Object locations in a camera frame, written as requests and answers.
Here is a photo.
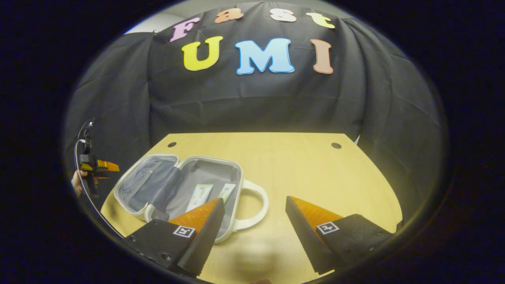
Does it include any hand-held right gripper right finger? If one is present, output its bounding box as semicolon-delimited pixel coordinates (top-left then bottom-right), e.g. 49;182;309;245
285;196;395;275

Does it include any black cable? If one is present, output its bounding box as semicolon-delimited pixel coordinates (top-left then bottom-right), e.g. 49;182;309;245
74;138;125;239

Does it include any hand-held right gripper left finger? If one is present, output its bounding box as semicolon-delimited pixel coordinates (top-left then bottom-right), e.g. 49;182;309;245
123;198;226;277

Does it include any white green skin care tube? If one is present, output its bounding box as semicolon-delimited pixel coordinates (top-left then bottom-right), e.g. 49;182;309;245
218;183;236;204
185;184;214;212

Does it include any black backdrop cloth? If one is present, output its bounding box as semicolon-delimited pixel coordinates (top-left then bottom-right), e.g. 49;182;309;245
63;2;444;221

